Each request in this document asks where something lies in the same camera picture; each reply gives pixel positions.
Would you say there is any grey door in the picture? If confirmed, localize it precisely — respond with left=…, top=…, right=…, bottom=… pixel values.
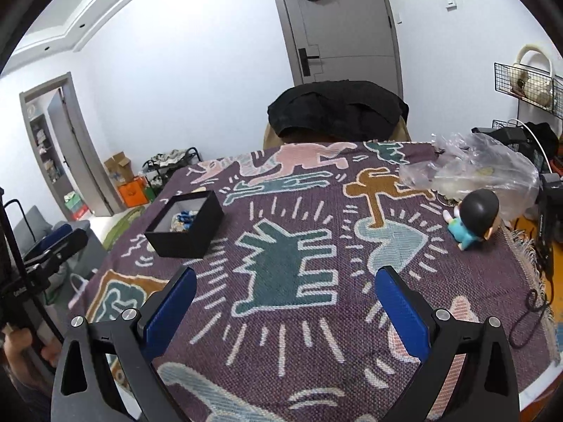
left=275, top=0, right=403, bottom=96

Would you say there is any black cable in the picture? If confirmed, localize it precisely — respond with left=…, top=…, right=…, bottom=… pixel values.
left=507, top=245, right=557, bottom=351

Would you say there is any person's left hand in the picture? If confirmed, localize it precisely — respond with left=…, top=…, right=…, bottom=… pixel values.
left=2, top=325, right=53, bottom=389

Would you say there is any orange paper bag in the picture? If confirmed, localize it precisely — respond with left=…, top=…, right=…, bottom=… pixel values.
left=118, top=176, right=149, bottom=208

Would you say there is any blue cord jewelry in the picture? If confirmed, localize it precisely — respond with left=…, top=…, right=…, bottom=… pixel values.
left=170, top=210, right=198, bottom=232

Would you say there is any black equipment stand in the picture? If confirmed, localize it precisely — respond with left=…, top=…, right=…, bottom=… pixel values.
left=535, top=172, right=562, bottom=279

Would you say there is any cardboard box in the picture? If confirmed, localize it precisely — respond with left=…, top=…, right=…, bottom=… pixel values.
left=104, top=152, right=134, bottom=187

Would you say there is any black shoe rack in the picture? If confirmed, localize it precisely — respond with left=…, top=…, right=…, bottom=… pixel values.
left=140, top=147, right=202, bottom=196

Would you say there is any black-haired cartoon figurine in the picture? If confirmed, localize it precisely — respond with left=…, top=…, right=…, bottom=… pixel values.
left=442, top=188, right=500, bottom=250

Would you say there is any white fluffy handbag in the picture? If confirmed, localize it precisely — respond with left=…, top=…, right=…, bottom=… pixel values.
left=508, top=44, right=555, bottom=110

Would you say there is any clear plastic bag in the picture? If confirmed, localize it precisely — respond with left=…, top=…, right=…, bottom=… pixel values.
left=399, top=133, right=540, bottom=221

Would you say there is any white light switch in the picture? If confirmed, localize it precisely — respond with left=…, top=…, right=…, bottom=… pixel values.
left=445, top=0, right=457, bottom=11

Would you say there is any black door handle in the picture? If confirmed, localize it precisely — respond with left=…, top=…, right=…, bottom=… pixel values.
left=298, top=48, right=320, bottom=77

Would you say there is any wire wall basket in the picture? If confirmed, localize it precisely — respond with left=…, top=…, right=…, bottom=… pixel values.
left=494, top=63, right=562, bottom=119

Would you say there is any tan chair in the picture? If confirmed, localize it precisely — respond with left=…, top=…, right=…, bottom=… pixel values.
left=262, top=115, right=412, bottom=151

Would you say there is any patterned woven blanket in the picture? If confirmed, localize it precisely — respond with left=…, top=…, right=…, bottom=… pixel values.
left=72, top=142, right=557, bottom=421

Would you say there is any black jewelry box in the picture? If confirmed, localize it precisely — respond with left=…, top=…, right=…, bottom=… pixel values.
left=144, top=191, right=224, bottom=259

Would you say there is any green floor mat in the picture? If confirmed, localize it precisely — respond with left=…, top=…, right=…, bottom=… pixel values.
left=102, top=206, right=145, bottom=250

